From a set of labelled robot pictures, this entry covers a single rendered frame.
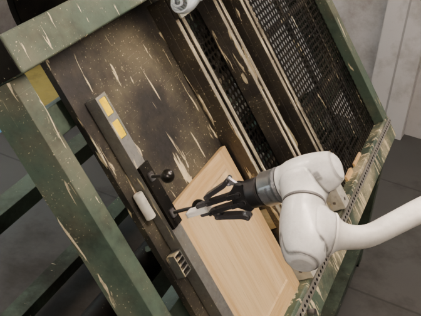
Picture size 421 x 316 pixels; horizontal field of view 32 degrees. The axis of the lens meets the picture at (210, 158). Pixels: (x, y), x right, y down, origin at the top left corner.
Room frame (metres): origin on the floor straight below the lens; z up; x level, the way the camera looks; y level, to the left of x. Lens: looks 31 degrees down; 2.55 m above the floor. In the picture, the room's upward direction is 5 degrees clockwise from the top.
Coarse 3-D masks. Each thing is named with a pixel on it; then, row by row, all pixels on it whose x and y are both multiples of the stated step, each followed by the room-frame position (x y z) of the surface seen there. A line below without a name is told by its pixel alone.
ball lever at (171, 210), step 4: (196, 200) 1.63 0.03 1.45; (200, 200) 1.63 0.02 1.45; (192, 204) 1.62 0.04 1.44; (172, 208) 1.67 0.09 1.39; (184, 208) 1.65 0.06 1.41; (188, 208) 1.64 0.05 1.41; (172, 212) 1.66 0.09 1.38; (176, 212) 1.66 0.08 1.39; (180, 212) 1.65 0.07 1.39; (172, 216) 1.66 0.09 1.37
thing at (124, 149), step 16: (96, 96) 1.75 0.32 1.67; (96, 112) 1.72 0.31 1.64; (112, 128) 1.71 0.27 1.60; (112, 144) 1.71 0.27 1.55; (128, 144) 1.72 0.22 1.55; (128, 160) 1.69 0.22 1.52; (128, 176) 1.69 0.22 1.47; (144, 192) 1.67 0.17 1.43; (160, 224) 1.65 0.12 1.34; (176, 240) 1.64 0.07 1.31; (192, 256) 1.64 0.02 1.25; (192, 272) 1.62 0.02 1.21; (208, 272) 1.65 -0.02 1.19; (208, 288) 1.61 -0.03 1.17; (208, 304) 1.60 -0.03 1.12; (224, 304) 1.62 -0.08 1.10
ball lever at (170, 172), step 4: (148, 172) 1.69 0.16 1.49; (152, 172) 1.69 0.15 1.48; (164, 172) 1.61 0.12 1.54; (168, 172) 1.61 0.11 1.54; (172, 172) 1.62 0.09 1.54; (148, 176) 1.68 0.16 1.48; (152, 176) 1.68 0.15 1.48; (156, 176) 1.66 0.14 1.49; (160, 176) 1.61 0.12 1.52; (164, 176) 1.60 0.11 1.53; (168, 176) 1.60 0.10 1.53; (172, 176) 1.61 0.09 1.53; (152, 180) 1.68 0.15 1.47; (164, 180) 1.60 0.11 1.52; (168, 180) 1.60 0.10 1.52; (172, 180) 1.61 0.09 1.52
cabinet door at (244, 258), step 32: (224, 160) 2.06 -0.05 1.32; (192, 192) 1.84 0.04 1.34; (224, 192) 1.97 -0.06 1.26; (192, 224) 1.76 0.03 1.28; (224, 224) 1.87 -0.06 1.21; (256, 224) 2.00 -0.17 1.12; (224, 256) 1.78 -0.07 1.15; (256, 256) 1.90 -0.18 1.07; (224, 288) 1.69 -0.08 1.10; (256, 288) 1.81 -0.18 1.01; (288, 288) 1.93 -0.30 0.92
